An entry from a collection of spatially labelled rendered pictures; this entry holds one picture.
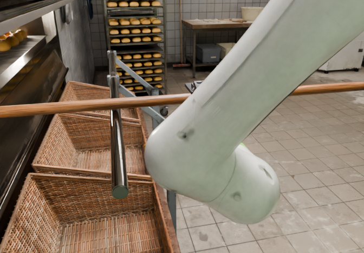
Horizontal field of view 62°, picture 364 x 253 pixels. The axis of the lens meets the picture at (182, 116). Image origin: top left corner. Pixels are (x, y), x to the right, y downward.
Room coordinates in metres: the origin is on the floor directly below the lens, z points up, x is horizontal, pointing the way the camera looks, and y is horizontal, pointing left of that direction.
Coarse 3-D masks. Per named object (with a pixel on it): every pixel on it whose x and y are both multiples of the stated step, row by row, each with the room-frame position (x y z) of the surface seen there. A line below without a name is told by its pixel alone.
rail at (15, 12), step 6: (48, 0) 1.26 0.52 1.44; (54, 0) 1.39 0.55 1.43; (60, 0) 1.55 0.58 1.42; (24, 6) 0.89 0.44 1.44; (30, 6) 0.96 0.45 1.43; (36, 6) 1.03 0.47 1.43; (42, 6) 1.12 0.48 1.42; (0, 12) 0.69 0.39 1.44; (6, 12) 0.72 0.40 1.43; (12, 12) 0.77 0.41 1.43; (18, 12) 0.81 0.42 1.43; (24, 12) 0.87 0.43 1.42; (0, 18) 0.67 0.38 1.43; (6, 18) 0.71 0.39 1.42
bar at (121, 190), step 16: (112, 64) 1.29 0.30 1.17; (112, 80) 1.06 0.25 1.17; (144, 80) 1.64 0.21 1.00; (112, 96) 0.89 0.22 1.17; (128, 96) 1.14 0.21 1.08; (112, 112) 0.76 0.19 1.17; (112, 128) 0.66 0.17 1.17; (112, 144) 0.59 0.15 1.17; (112, 160) 0.52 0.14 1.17; (112, 176) 0.47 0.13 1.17; (112, 192) 0.43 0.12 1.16; (128, 192) 0.44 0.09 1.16; (176, 208) 1.17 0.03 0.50; (176, 224) 1.17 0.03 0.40
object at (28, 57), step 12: (48, 36) 2.04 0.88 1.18; (36, 48) 1.63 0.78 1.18; (48, 48) 1.78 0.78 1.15; (24, 60) 1.35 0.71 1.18; (36, 60) 1.46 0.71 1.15; (12, 72) 1.15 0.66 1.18; (24, 72) 1.23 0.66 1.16; (0, 84) 1.00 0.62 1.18; (12, 84) 1.06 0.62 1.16; (0, 96) 0.92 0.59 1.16
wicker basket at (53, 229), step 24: (24, 192) 0.84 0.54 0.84; (48, 192) 0.96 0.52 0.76; (72, 192) 0.98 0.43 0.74; (24, 216) 0.77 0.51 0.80; (48, 216) 0.90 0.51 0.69; (72, 216) 0.97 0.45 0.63; (96, 216) 1.00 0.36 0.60; (120, 216) 1.01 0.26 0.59; (144, 216) 1.01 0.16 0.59; (24, 240) 0.70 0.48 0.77; (48, 240) 0.83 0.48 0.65; (72, 240) 0.88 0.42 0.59; (96, 240) 0.88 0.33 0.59; (144, 240) 0.88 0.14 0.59; (168, 240) 0.74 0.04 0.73
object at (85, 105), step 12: (324, 84) 0.92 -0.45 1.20; (336, 84) 0.93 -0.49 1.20; (348, 84) 0.93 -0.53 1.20; (360, 84) 0.94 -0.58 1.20; (144, 96) 0.79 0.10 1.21; (156, 96) 0.80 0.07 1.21; (168, 96) 0.80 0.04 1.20; (180, 96) 0.81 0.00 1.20; (0, 108) 0.71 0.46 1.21; (12, 108) 0.71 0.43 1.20; (24, 108) 0.72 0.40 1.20; (36, 108) 0.72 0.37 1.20; (48, 108) 0.73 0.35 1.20; (60, 108) 0.73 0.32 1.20; (72, 108) 0.74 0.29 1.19; (84, 108) 0.75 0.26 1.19; (96, 108) 0.75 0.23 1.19; (108, 108) 0.76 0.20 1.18; (120, 108) 0.77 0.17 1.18
